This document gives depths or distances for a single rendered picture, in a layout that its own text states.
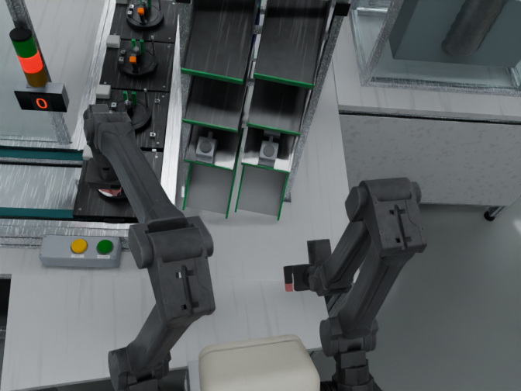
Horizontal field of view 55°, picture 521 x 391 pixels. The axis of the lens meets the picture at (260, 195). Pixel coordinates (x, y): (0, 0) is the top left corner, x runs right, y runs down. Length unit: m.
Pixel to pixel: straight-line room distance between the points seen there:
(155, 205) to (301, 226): 0.92
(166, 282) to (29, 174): 1.07
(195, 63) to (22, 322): 0.88
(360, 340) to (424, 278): 1.64
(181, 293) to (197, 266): 0.04
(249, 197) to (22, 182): 0.70
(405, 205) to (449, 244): 2.04
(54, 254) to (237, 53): 0.77
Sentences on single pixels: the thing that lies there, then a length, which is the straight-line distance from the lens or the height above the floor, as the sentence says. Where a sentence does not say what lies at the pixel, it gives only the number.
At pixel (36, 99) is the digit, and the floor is 1.22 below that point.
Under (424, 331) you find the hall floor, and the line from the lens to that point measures 2.60.
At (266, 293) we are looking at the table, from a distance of 1.53.
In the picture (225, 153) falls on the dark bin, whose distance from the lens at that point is 1.33.
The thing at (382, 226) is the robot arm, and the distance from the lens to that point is 0.80.
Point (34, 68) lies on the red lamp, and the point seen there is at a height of 1.32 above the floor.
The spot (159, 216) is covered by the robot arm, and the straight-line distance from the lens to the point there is 0.76.
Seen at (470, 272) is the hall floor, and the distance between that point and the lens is 2.84.
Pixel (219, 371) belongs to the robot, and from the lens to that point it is 0.93.
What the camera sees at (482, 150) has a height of 0.63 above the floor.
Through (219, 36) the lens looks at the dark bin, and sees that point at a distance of 1.11.
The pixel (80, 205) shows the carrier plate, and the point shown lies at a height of 0.97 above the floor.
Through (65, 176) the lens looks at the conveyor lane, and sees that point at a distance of 1.68.
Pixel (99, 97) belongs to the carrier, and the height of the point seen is 0.97.
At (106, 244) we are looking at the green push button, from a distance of 1.47.
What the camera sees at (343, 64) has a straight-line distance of 2.15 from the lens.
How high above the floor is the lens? 2.28
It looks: 58 degrees down
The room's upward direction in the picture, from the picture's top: 12 degrees clockwise
